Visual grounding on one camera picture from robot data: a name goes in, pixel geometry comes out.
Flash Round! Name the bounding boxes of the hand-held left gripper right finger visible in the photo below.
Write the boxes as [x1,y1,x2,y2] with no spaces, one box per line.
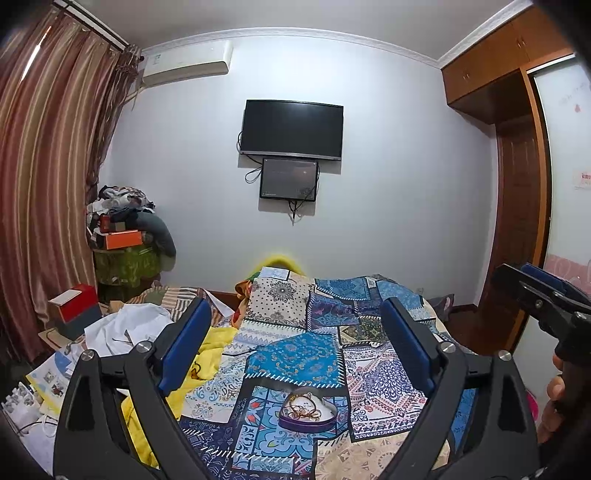
[380,296,542,477]

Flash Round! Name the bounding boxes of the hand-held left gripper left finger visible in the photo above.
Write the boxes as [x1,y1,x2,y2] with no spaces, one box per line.
[52,296,213,480]

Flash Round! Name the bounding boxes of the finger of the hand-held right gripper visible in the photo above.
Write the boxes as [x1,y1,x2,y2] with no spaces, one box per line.
[521,262,591,308]
[491,264,580,344]

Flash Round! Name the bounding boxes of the gold chain bracelet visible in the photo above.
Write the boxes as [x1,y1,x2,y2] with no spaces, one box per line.
[288,396,325,422]

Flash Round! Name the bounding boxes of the purple heart-shaped jewelry box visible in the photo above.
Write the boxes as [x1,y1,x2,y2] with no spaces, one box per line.
[278,388,339,434]

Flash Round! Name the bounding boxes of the person's right hand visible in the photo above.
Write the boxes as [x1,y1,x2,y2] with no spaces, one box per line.
[537,353,568,445]

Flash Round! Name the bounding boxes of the striped cloth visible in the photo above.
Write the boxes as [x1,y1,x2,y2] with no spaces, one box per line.
[147,285,209,320]

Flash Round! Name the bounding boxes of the white cloth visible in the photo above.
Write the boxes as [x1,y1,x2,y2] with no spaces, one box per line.
[84,304,175,359]

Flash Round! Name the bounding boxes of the brown wooden door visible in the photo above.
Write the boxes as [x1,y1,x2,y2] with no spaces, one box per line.
[479,69,553,357]

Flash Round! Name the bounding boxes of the yellow cloth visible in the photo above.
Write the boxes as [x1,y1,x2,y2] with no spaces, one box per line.
[119,323,246,468]

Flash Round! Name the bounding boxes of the green cloth-covered cabinet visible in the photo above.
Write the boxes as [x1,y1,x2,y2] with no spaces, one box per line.
[93,244,163,302]

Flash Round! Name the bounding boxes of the grey box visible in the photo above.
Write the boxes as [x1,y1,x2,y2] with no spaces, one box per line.
[54,305,103,341]

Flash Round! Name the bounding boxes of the blue patchwork blanket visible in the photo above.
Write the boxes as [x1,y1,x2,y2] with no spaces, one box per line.
[179,265,482,480]

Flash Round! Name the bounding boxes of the red box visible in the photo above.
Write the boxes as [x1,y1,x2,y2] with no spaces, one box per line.
[48,283,100,325]

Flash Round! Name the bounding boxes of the white wardrobe sliding door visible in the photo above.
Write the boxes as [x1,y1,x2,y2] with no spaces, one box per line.
[527,59,591,297]

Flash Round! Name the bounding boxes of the beige patterned bedsheet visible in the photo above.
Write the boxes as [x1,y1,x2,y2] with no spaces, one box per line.
[314,431,451,480]

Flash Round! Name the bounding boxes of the orange box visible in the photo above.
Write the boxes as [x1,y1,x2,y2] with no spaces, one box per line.
[103,229,143,250]

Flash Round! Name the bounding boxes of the yellow pillow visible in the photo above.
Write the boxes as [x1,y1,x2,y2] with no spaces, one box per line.
[255,251,306,278]

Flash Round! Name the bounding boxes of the pile of clothes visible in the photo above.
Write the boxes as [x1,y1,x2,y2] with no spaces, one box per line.
[85,185,177,258]

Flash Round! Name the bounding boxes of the scattered papers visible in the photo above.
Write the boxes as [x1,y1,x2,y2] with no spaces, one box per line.
[0,348,77,464]

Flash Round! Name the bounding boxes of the small black monitor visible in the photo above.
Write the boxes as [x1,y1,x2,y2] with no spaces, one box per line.
[259,157,320,203]

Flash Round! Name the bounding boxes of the striped brown curtain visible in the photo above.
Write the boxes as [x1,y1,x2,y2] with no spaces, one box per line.
[0,4,142,366]

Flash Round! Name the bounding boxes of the brown wooden overhead cabinet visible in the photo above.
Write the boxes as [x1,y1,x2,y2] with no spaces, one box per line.
[440,4,579,124]

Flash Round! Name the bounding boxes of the white air conditioner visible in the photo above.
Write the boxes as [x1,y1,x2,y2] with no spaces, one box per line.
[140,40,230,88]

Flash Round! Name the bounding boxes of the black wall television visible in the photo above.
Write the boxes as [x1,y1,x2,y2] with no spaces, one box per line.
[238,99,345,162]

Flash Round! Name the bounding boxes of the curtain rail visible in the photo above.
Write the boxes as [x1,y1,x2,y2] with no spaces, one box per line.
[52,0,131,48]

